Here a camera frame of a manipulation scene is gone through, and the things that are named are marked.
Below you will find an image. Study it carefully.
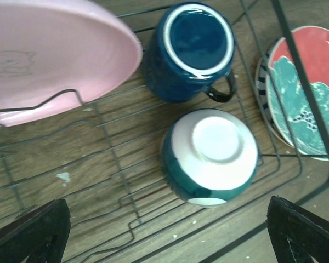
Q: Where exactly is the grey wire dish rack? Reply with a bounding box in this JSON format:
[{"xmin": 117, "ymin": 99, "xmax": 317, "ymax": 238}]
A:
[{"xmin": 0, "ymin": 1, "xmax": 329, "ymax": 262}]

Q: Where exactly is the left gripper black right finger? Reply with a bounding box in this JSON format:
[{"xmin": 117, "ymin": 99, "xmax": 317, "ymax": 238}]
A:
[{"xmin": 266, "ymin": 196, "xmax": 329, "ymax": 262}]

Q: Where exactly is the dark blue mug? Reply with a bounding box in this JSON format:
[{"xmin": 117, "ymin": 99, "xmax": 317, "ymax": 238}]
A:
[{"xmin": 142, "ymin": 2, "xmax": 237, "ymax": 103}]

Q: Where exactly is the red plate with teal flower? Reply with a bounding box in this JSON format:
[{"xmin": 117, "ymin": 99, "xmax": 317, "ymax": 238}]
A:
[{"xmin": 264, "ymin": 25, "xmax": 329, "ymax": 161}]

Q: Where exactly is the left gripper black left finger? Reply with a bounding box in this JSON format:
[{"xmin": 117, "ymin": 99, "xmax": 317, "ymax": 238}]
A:
[{"xmin": 0, "ymin": 199, "xmax": 71, "ymax": 262}]

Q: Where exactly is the pink plastic bear plate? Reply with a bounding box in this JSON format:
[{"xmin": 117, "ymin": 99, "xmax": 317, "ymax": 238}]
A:
[{"xmin": 0, "ymin": 1, "xmax": 143, "ymax": 128}]

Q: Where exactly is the cream upturned bowl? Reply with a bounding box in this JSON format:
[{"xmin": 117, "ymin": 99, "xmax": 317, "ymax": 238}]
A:
[{"xmin": 160, "ymin": 108, "xmax": 258, "ymax": 208}]

